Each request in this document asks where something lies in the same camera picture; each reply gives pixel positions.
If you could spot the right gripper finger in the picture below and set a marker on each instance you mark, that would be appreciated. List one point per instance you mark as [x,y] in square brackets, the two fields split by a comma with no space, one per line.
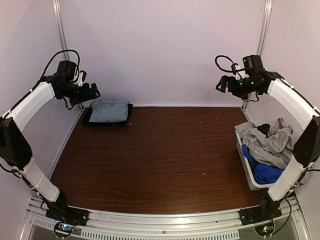
[220,86]
[225,79]

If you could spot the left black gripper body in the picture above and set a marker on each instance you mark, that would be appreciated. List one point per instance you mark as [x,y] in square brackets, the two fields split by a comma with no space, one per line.
[73,93]

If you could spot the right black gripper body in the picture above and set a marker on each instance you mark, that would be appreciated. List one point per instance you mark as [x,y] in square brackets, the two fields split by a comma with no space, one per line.
[240,90]

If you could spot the grey polo shirt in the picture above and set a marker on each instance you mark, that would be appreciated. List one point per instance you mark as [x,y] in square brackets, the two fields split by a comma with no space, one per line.
[274,149]

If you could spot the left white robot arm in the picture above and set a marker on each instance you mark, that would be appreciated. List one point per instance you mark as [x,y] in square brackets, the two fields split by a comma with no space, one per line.
[67,84]

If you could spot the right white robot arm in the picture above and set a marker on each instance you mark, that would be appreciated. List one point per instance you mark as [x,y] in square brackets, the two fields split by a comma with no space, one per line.
[305,118]

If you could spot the white laundry basket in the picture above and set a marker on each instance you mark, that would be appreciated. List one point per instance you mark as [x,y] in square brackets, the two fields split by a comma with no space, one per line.
[249,175]

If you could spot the folded black garment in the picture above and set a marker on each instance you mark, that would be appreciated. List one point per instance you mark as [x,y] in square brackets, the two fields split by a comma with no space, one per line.
[86,119]

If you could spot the black garment in basket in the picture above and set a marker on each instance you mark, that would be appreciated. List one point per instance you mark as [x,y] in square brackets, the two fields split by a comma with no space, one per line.
[264,129]

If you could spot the blue garment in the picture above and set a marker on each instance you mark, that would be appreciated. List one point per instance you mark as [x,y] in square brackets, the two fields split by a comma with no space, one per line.
[262,173]

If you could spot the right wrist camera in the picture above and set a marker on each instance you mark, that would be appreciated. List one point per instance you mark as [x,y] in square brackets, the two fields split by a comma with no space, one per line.
[238,71]

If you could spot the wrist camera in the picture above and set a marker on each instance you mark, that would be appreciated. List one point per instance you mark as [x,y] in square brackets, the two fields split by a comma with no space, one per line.
[80,78]
[238,71]

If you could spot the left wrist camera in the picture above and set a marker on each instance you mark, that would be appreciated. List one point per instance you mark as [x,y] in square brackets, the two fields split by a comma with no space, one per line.
[80,78]

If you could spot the right aluminium frame post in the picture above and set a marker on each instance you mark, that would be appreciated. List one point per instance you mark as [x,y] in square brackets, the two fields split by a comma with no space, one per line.
[265,26]

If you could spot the aluminium frame post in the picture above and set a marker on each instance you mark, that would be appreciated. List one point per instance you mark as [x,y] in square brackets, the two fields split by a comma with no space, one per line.
[265,26]
[62,37]

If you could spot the left aluminium frame post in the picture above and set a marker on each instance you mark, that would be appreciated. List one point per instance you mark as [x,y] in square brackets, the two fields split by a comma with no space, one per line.
[62,37]

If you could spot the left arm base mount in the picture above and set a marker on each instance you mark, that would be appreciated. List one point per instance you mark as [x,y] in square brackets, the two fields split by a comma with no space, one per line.
[72,216]

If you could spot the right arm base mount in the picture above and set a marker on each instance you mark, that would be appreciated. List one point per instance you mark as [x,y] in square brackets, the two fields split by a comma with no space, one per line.
[258,214]

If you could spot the front aluminium rail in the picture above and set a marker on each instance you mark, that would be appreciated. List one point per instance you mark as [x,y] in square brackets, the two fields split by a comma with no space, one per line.
[217,225]

